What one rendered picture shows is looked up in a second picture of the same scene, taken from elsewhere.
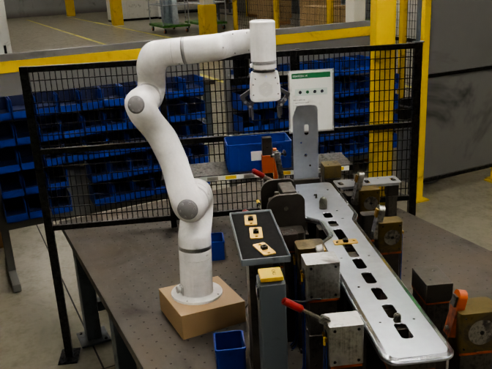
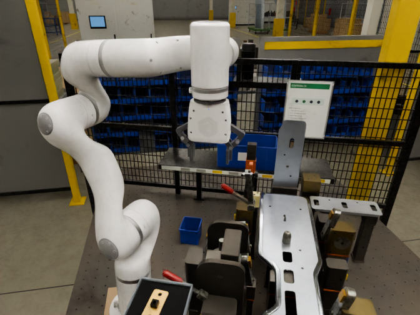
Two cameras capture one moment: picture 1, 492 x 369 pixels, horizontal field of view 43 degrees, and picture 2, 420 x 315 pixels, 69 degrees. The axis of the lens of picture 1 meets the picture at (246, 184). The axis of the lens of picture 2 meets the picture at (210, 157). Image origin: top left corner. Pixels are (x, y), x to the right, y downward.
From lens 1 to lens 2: 1.45 m
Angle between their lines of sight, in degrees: 16
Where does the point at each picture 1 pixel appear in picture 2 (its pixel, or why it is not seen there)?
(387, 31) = (401, 49)
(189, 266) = (120, 292)
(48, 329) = not seen: hidden behind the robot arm
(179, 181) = (104, 215)
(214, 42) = (138, 52)
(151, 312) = (102, 304)
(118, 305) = (82, 284)
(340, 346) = not seen: outside the picture
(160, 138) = (85, 162)
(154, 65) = (73, 75)
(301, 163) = (282, 173)
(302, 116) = (289, 130)
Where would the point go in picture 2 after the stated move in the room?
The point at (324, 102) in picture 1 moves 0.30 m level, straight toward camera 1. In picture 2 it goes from (319, 113) to (312, 134)
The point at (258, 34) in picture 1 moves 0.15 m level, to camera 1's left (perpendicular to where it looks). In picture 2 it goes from (197, 45) to (130, 43)
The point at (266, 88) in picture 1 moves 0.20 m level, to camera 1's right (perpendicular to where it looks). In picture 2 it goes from (209, 126) to (298, 135)
